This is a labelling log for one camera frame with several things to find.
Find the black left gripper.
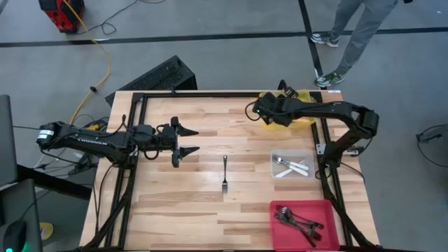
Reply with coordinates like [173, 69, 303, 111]
[131, 116, 201, 169]

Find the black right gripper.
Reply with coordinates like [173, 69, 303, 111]
[251, 87, 316, 127]

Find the yellow plastic bin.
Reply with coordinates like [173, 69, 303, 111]
[258, 89, 318, 132]

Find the clear plastic bin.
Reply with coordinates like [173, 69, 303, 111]
[269, 149, 316, 181]

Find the black perforated metal box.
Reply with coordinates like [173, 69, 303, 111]
[104, 55, 199, 107]

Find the red plastic bin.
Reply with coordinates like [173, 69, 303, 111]
[268, 199, 341, 252]

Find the person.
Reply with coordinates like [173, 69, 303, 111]
[309, 0, 400, 88]

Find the black base beam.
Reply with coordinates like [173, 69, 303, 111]
[15, 163, 93, 202]

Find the yellow round object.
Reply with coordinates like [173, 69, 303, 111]
[39, 221, 55, 242]

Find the dark grey side desk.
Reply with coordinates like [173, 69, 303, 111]
[0, 178, 43, 252]

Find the red black equipment case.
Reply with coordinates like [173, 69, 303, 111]
[37, 0, 86, 35]

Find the dark grey monitor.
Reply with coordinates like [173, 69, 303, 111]
[0, 94, 18, 188]

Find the black computer mouse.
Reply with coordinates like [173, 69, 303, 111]
[2, 220, 28, 252]

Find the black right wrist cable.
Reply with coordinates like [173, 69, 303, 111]
[244, 100, 262, 123]

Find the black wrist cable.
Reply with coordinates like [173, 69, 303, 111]
[143, 148, 160, 162]
[244, 100, 262, 123]

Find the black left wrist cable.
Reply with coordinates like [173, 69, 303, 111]
[143, 148, 160, 162]

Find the black aluminium table frame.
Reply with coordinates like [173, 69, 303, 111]
[79, 89, 381, 252]

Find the yellow extension cable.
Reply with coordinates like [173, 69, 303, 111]
[62, 0, 111, 131]

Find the white cable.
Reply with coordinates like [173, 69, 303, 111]
[33, 152, 71, 171]

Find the thin black floor cable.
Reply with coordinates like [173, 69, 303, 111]
[75, 0, 167, 36]

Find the black looped floor cable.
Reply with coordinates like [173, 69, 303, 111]
[414, 123, 448, 180]

